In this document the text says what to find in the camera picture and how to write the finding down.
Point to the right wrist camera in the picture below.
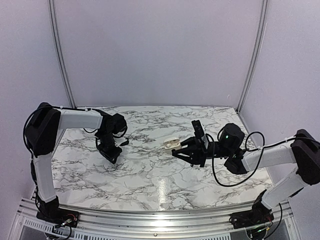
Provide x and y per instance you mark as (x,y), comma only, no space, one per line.
(199,133)

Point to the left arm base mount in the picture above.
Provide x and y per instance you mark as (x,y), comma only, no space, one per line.
(51,212)

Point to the left corner aluminium post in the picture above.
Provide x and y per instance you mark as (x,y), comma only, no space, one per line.
(59,52)

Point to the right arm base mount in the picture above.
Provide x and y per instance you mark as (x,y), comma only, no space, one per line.
(252,217)

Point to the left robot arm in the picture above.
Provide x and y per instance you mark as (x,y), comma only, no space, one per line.
(40,133)

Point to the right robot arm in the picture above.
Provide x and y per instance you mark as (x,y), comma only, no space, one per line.
(301,149)

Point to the corner aluminium post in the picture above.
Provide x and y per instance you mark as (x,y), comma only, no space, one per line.
(255,54)
(59,52)

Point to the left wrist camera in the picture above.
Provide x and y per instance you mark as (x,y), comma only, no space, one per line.
(121,142)

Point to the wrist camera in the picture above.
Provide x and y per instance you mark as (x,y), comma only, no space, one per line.
(199,133)
(121,142)

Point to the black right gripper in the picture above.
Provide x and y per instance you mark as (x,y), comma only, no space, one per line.
(198,151)

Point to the aluminium front rail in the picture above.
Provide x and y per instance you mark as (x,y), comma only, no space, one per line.
(198,224)

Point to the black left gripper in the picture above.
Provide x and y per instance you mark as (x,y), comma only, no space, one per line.
(110,156)

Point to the white earbud charging case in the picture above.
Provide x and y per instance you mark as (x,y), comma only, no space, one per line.
(170,144)

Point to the right corner aluminium post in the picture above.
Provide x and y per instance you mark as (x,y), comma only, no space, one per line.
(255,54)

